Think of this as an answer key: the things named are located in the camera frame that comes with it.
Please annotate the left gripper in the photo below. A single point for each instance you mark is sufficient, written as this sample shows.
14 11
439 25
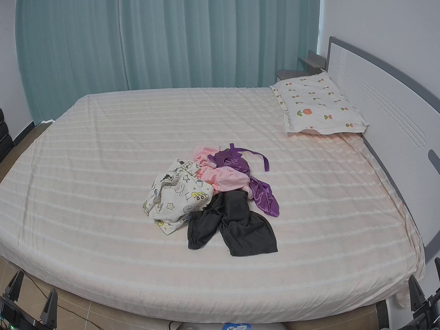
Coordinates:
13 316

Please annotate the bed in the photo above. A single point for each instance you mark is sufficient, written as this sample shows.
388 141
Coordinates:
137 143

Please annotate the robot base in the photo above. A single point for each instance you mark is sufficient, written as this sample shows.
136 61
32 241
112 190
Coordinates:
237 327

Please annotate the white printed pillow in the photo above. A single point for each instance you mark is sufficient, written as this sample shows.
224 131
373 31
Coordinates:
316 101

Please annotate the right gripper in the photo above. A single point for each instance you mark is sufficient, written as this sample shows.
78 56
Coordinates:
428 316

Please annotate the white printed garment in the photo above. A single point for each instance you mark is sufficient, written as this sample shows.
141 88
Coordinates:
178 198

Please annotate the purple garment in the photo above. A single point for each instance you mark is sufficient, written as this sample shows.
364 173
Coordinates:
232 160

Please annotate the grey bedside table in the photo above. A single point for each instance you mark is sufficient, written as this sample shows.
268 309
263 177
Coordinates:
292 73

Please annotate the black T-shirt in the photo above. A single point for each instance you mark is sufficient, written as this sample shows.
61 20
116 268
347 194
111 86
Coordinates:
240 225

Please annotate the pink garment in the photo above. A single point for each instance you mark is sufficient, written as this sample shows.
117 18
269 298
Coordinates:
223 179

